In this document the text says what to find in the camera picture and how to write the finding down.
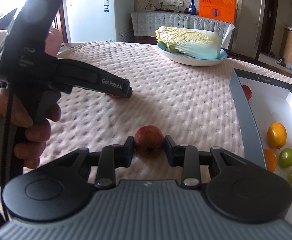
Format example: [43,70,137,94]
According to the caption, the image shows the red apple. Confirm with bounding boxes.
[134,125,164,159]

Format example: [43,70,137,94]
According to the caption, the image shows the small orange tangerine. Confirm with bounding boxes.
[263,148,278,172]

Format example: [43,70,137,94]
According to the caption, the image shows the small red tomato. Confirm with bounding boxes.
[242,85,253,101]

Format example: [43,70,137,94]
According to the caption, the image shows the yellow orange lemon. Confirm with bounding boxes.
[267,122,287,149]

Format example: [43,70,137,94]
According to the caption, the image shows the green lime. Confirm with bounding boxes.
[278,148,292,168]

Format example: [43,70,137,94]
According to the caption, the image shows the wooden kitchen cabinet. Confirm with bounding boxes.
[279,27,292,70]

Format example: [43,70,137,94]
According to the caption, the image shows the person left hand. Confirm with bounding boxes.
[0,87,62,170]

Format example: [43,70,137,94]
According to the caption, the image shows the pink plush toy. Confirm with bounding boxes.
[0,27,62,56]

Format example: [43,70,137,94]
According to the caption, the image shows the pink quilted table cover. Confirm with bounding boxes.
[40,42,292,165]

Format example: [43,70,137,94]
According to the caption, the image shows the white chest freezer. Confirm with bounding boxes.
[66,0,134,43]

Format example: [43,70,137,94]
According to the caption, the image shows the light blue plate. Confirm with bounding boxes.
[157,42,228,67]

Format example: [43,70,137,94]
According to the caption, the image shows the grey cardboard tray box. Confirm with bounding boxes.
[229,68,292,233]

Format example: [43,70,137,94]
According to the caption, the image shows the napa cabbage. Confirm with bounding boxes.
[155,26,222,60]

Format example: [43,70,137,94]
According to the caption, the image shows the grey cloth covered cabinet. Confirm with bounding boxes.
[131,11,235,49]

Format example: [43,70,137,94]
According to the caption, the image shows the blue glass bottle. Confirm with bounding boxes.
[187,0,196,15]

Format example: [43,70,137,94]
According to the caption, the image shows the orange gift bag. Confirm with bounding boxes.
[199,0,236,24]

